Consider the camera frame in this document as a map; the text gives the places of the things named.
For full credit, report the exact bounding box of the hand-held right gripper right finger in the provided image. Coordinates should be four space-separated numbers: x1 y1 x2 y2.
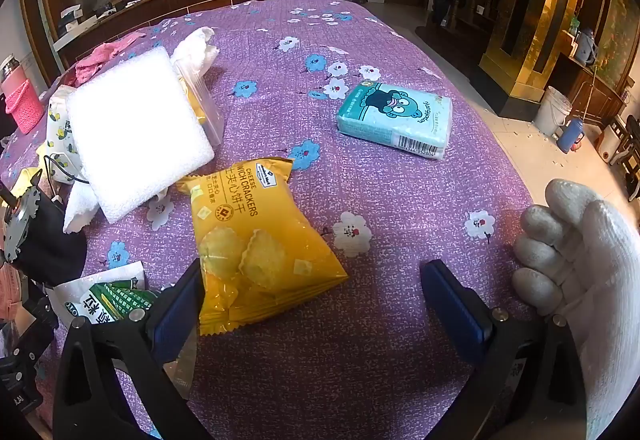
421 259 587 440

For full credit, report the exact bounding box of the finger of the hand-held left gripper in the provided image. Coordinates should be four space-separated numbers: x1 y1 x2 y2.
10 291 60 362

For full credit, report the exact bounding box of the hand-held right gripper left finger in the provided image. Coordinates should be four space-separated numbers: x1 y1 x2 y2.
52 258 216 440

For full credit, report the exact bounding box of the yellow cracker packet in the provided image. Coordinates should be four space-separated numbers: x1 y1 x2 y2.
176 157 349 337

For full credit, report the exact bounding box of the person's right hand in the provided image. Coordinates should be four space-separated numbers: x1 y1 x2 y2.
511 179 640 440

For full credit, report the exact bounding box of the green and white packet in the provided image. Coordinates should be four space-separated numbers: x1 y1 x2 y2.
52 261 162 329

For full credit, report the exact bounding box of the black fuzzy cloth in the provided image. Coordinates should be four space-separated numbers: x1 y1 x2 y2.
14 196 87 287

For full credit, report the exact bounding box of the purple floral blanket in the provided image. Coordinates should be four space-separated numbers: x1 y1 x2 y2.
0 0 543 440

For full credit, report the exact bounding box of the white foam sheet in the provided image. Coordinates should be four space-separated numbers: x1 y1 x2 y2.
66 46 216 224

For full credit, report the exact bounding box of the white lemon print packet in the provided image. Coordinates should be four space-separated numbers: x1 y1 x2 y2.
46 86 85 184

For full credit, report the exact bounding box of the teal tissue pack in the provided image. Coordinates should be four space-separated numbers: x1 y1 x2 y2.
336 82 454 161

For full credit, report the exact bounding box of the blue thermos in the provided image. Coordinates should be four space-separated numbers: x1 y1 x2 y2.
556 117 586 155

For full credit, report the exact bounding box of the pink water bottle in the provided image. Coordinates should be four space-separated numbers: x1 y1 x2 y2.
0 54 46 134

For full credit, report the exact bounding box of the white plastic bucket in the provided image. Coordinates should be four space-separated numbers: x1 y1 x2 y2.
532 86 574 137

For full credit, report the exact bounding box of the wooden chair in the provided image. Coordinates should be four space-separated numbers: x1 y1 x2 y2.
599 114 640 201

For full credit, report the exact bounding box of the wooden sideboard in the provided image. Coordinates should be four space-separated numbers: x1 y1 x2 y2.
549 32 627 127

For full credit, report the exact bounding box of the pink cloth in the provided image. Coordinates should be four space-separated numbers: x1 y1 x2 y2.
74 31 147 86

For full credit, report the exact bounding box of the blue bag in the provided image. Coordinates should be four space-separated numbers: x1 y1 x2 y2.
572 27 599 66

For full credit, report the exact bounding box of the white box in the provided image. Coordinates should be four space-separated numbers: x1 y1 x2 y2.
54 4 102 39

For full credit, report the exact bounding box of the golden pillar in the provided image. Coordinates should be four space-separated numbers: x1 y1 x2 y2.
479 0 587 121

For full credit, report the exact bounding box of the framed landscape painting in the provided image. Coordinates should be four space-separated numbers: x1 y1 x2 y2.
594 0 640 91

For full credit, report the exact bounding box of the black cable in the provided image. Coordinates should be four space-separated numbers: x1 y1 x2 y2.
43 154 92 187

